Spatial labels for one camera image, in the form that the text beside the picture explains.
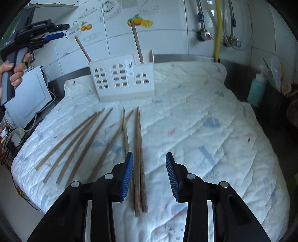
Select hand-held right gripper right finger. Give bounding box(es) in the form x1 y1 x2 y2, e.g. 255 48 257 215
165 152 272 242

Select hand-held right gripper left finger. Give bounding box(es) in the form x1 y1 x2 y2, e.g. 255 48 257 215
27 151 134 242

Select white plastic utensil holder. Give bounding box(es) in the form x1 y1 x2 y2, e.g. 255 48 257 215
88 49 155 102

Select person's left hand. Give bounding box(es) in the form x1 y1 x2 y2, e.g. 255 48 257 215
0 53 31 87

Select white quilted mat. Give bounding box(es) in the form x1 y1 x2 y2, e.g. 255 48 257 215
11 61 291 242

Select white flat appliance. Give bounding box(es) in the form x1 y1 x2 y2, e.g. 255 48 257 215
4 66 53 127

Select white power strip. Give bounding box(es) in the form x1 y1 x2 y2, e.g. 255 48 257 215
6 128 25 147

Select teal plastic bottle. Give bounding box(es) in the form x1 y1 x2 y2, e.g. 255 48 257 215
247 65 268 108

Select black utensil container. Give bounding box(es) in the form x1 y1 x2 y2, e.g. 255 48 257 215
261 81 289 131

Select dark cooking pot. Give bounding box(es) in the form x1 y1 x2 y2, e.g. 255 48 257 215
287 91 298 129

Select metal valve with red knob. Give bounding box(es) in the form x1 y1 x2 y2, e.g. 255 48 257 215
194 28 213 42

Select metal angle valve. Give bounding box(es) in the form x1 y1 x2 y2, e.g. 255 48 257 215
224 35 242 48

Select white rice paddle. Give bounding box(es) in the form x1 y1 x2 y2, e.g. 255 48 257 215
270 56 283 92

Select yellow gas pipe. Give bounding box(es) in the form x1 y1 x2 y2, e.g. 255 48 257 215
214 0 222 63

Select black cables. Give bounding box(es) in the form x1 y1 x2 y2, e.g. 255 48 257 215
0 140 43 212

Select braided metal hose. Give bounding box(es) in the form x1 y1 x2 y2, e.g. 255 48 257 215
227 0 236 38
196 0 207 32

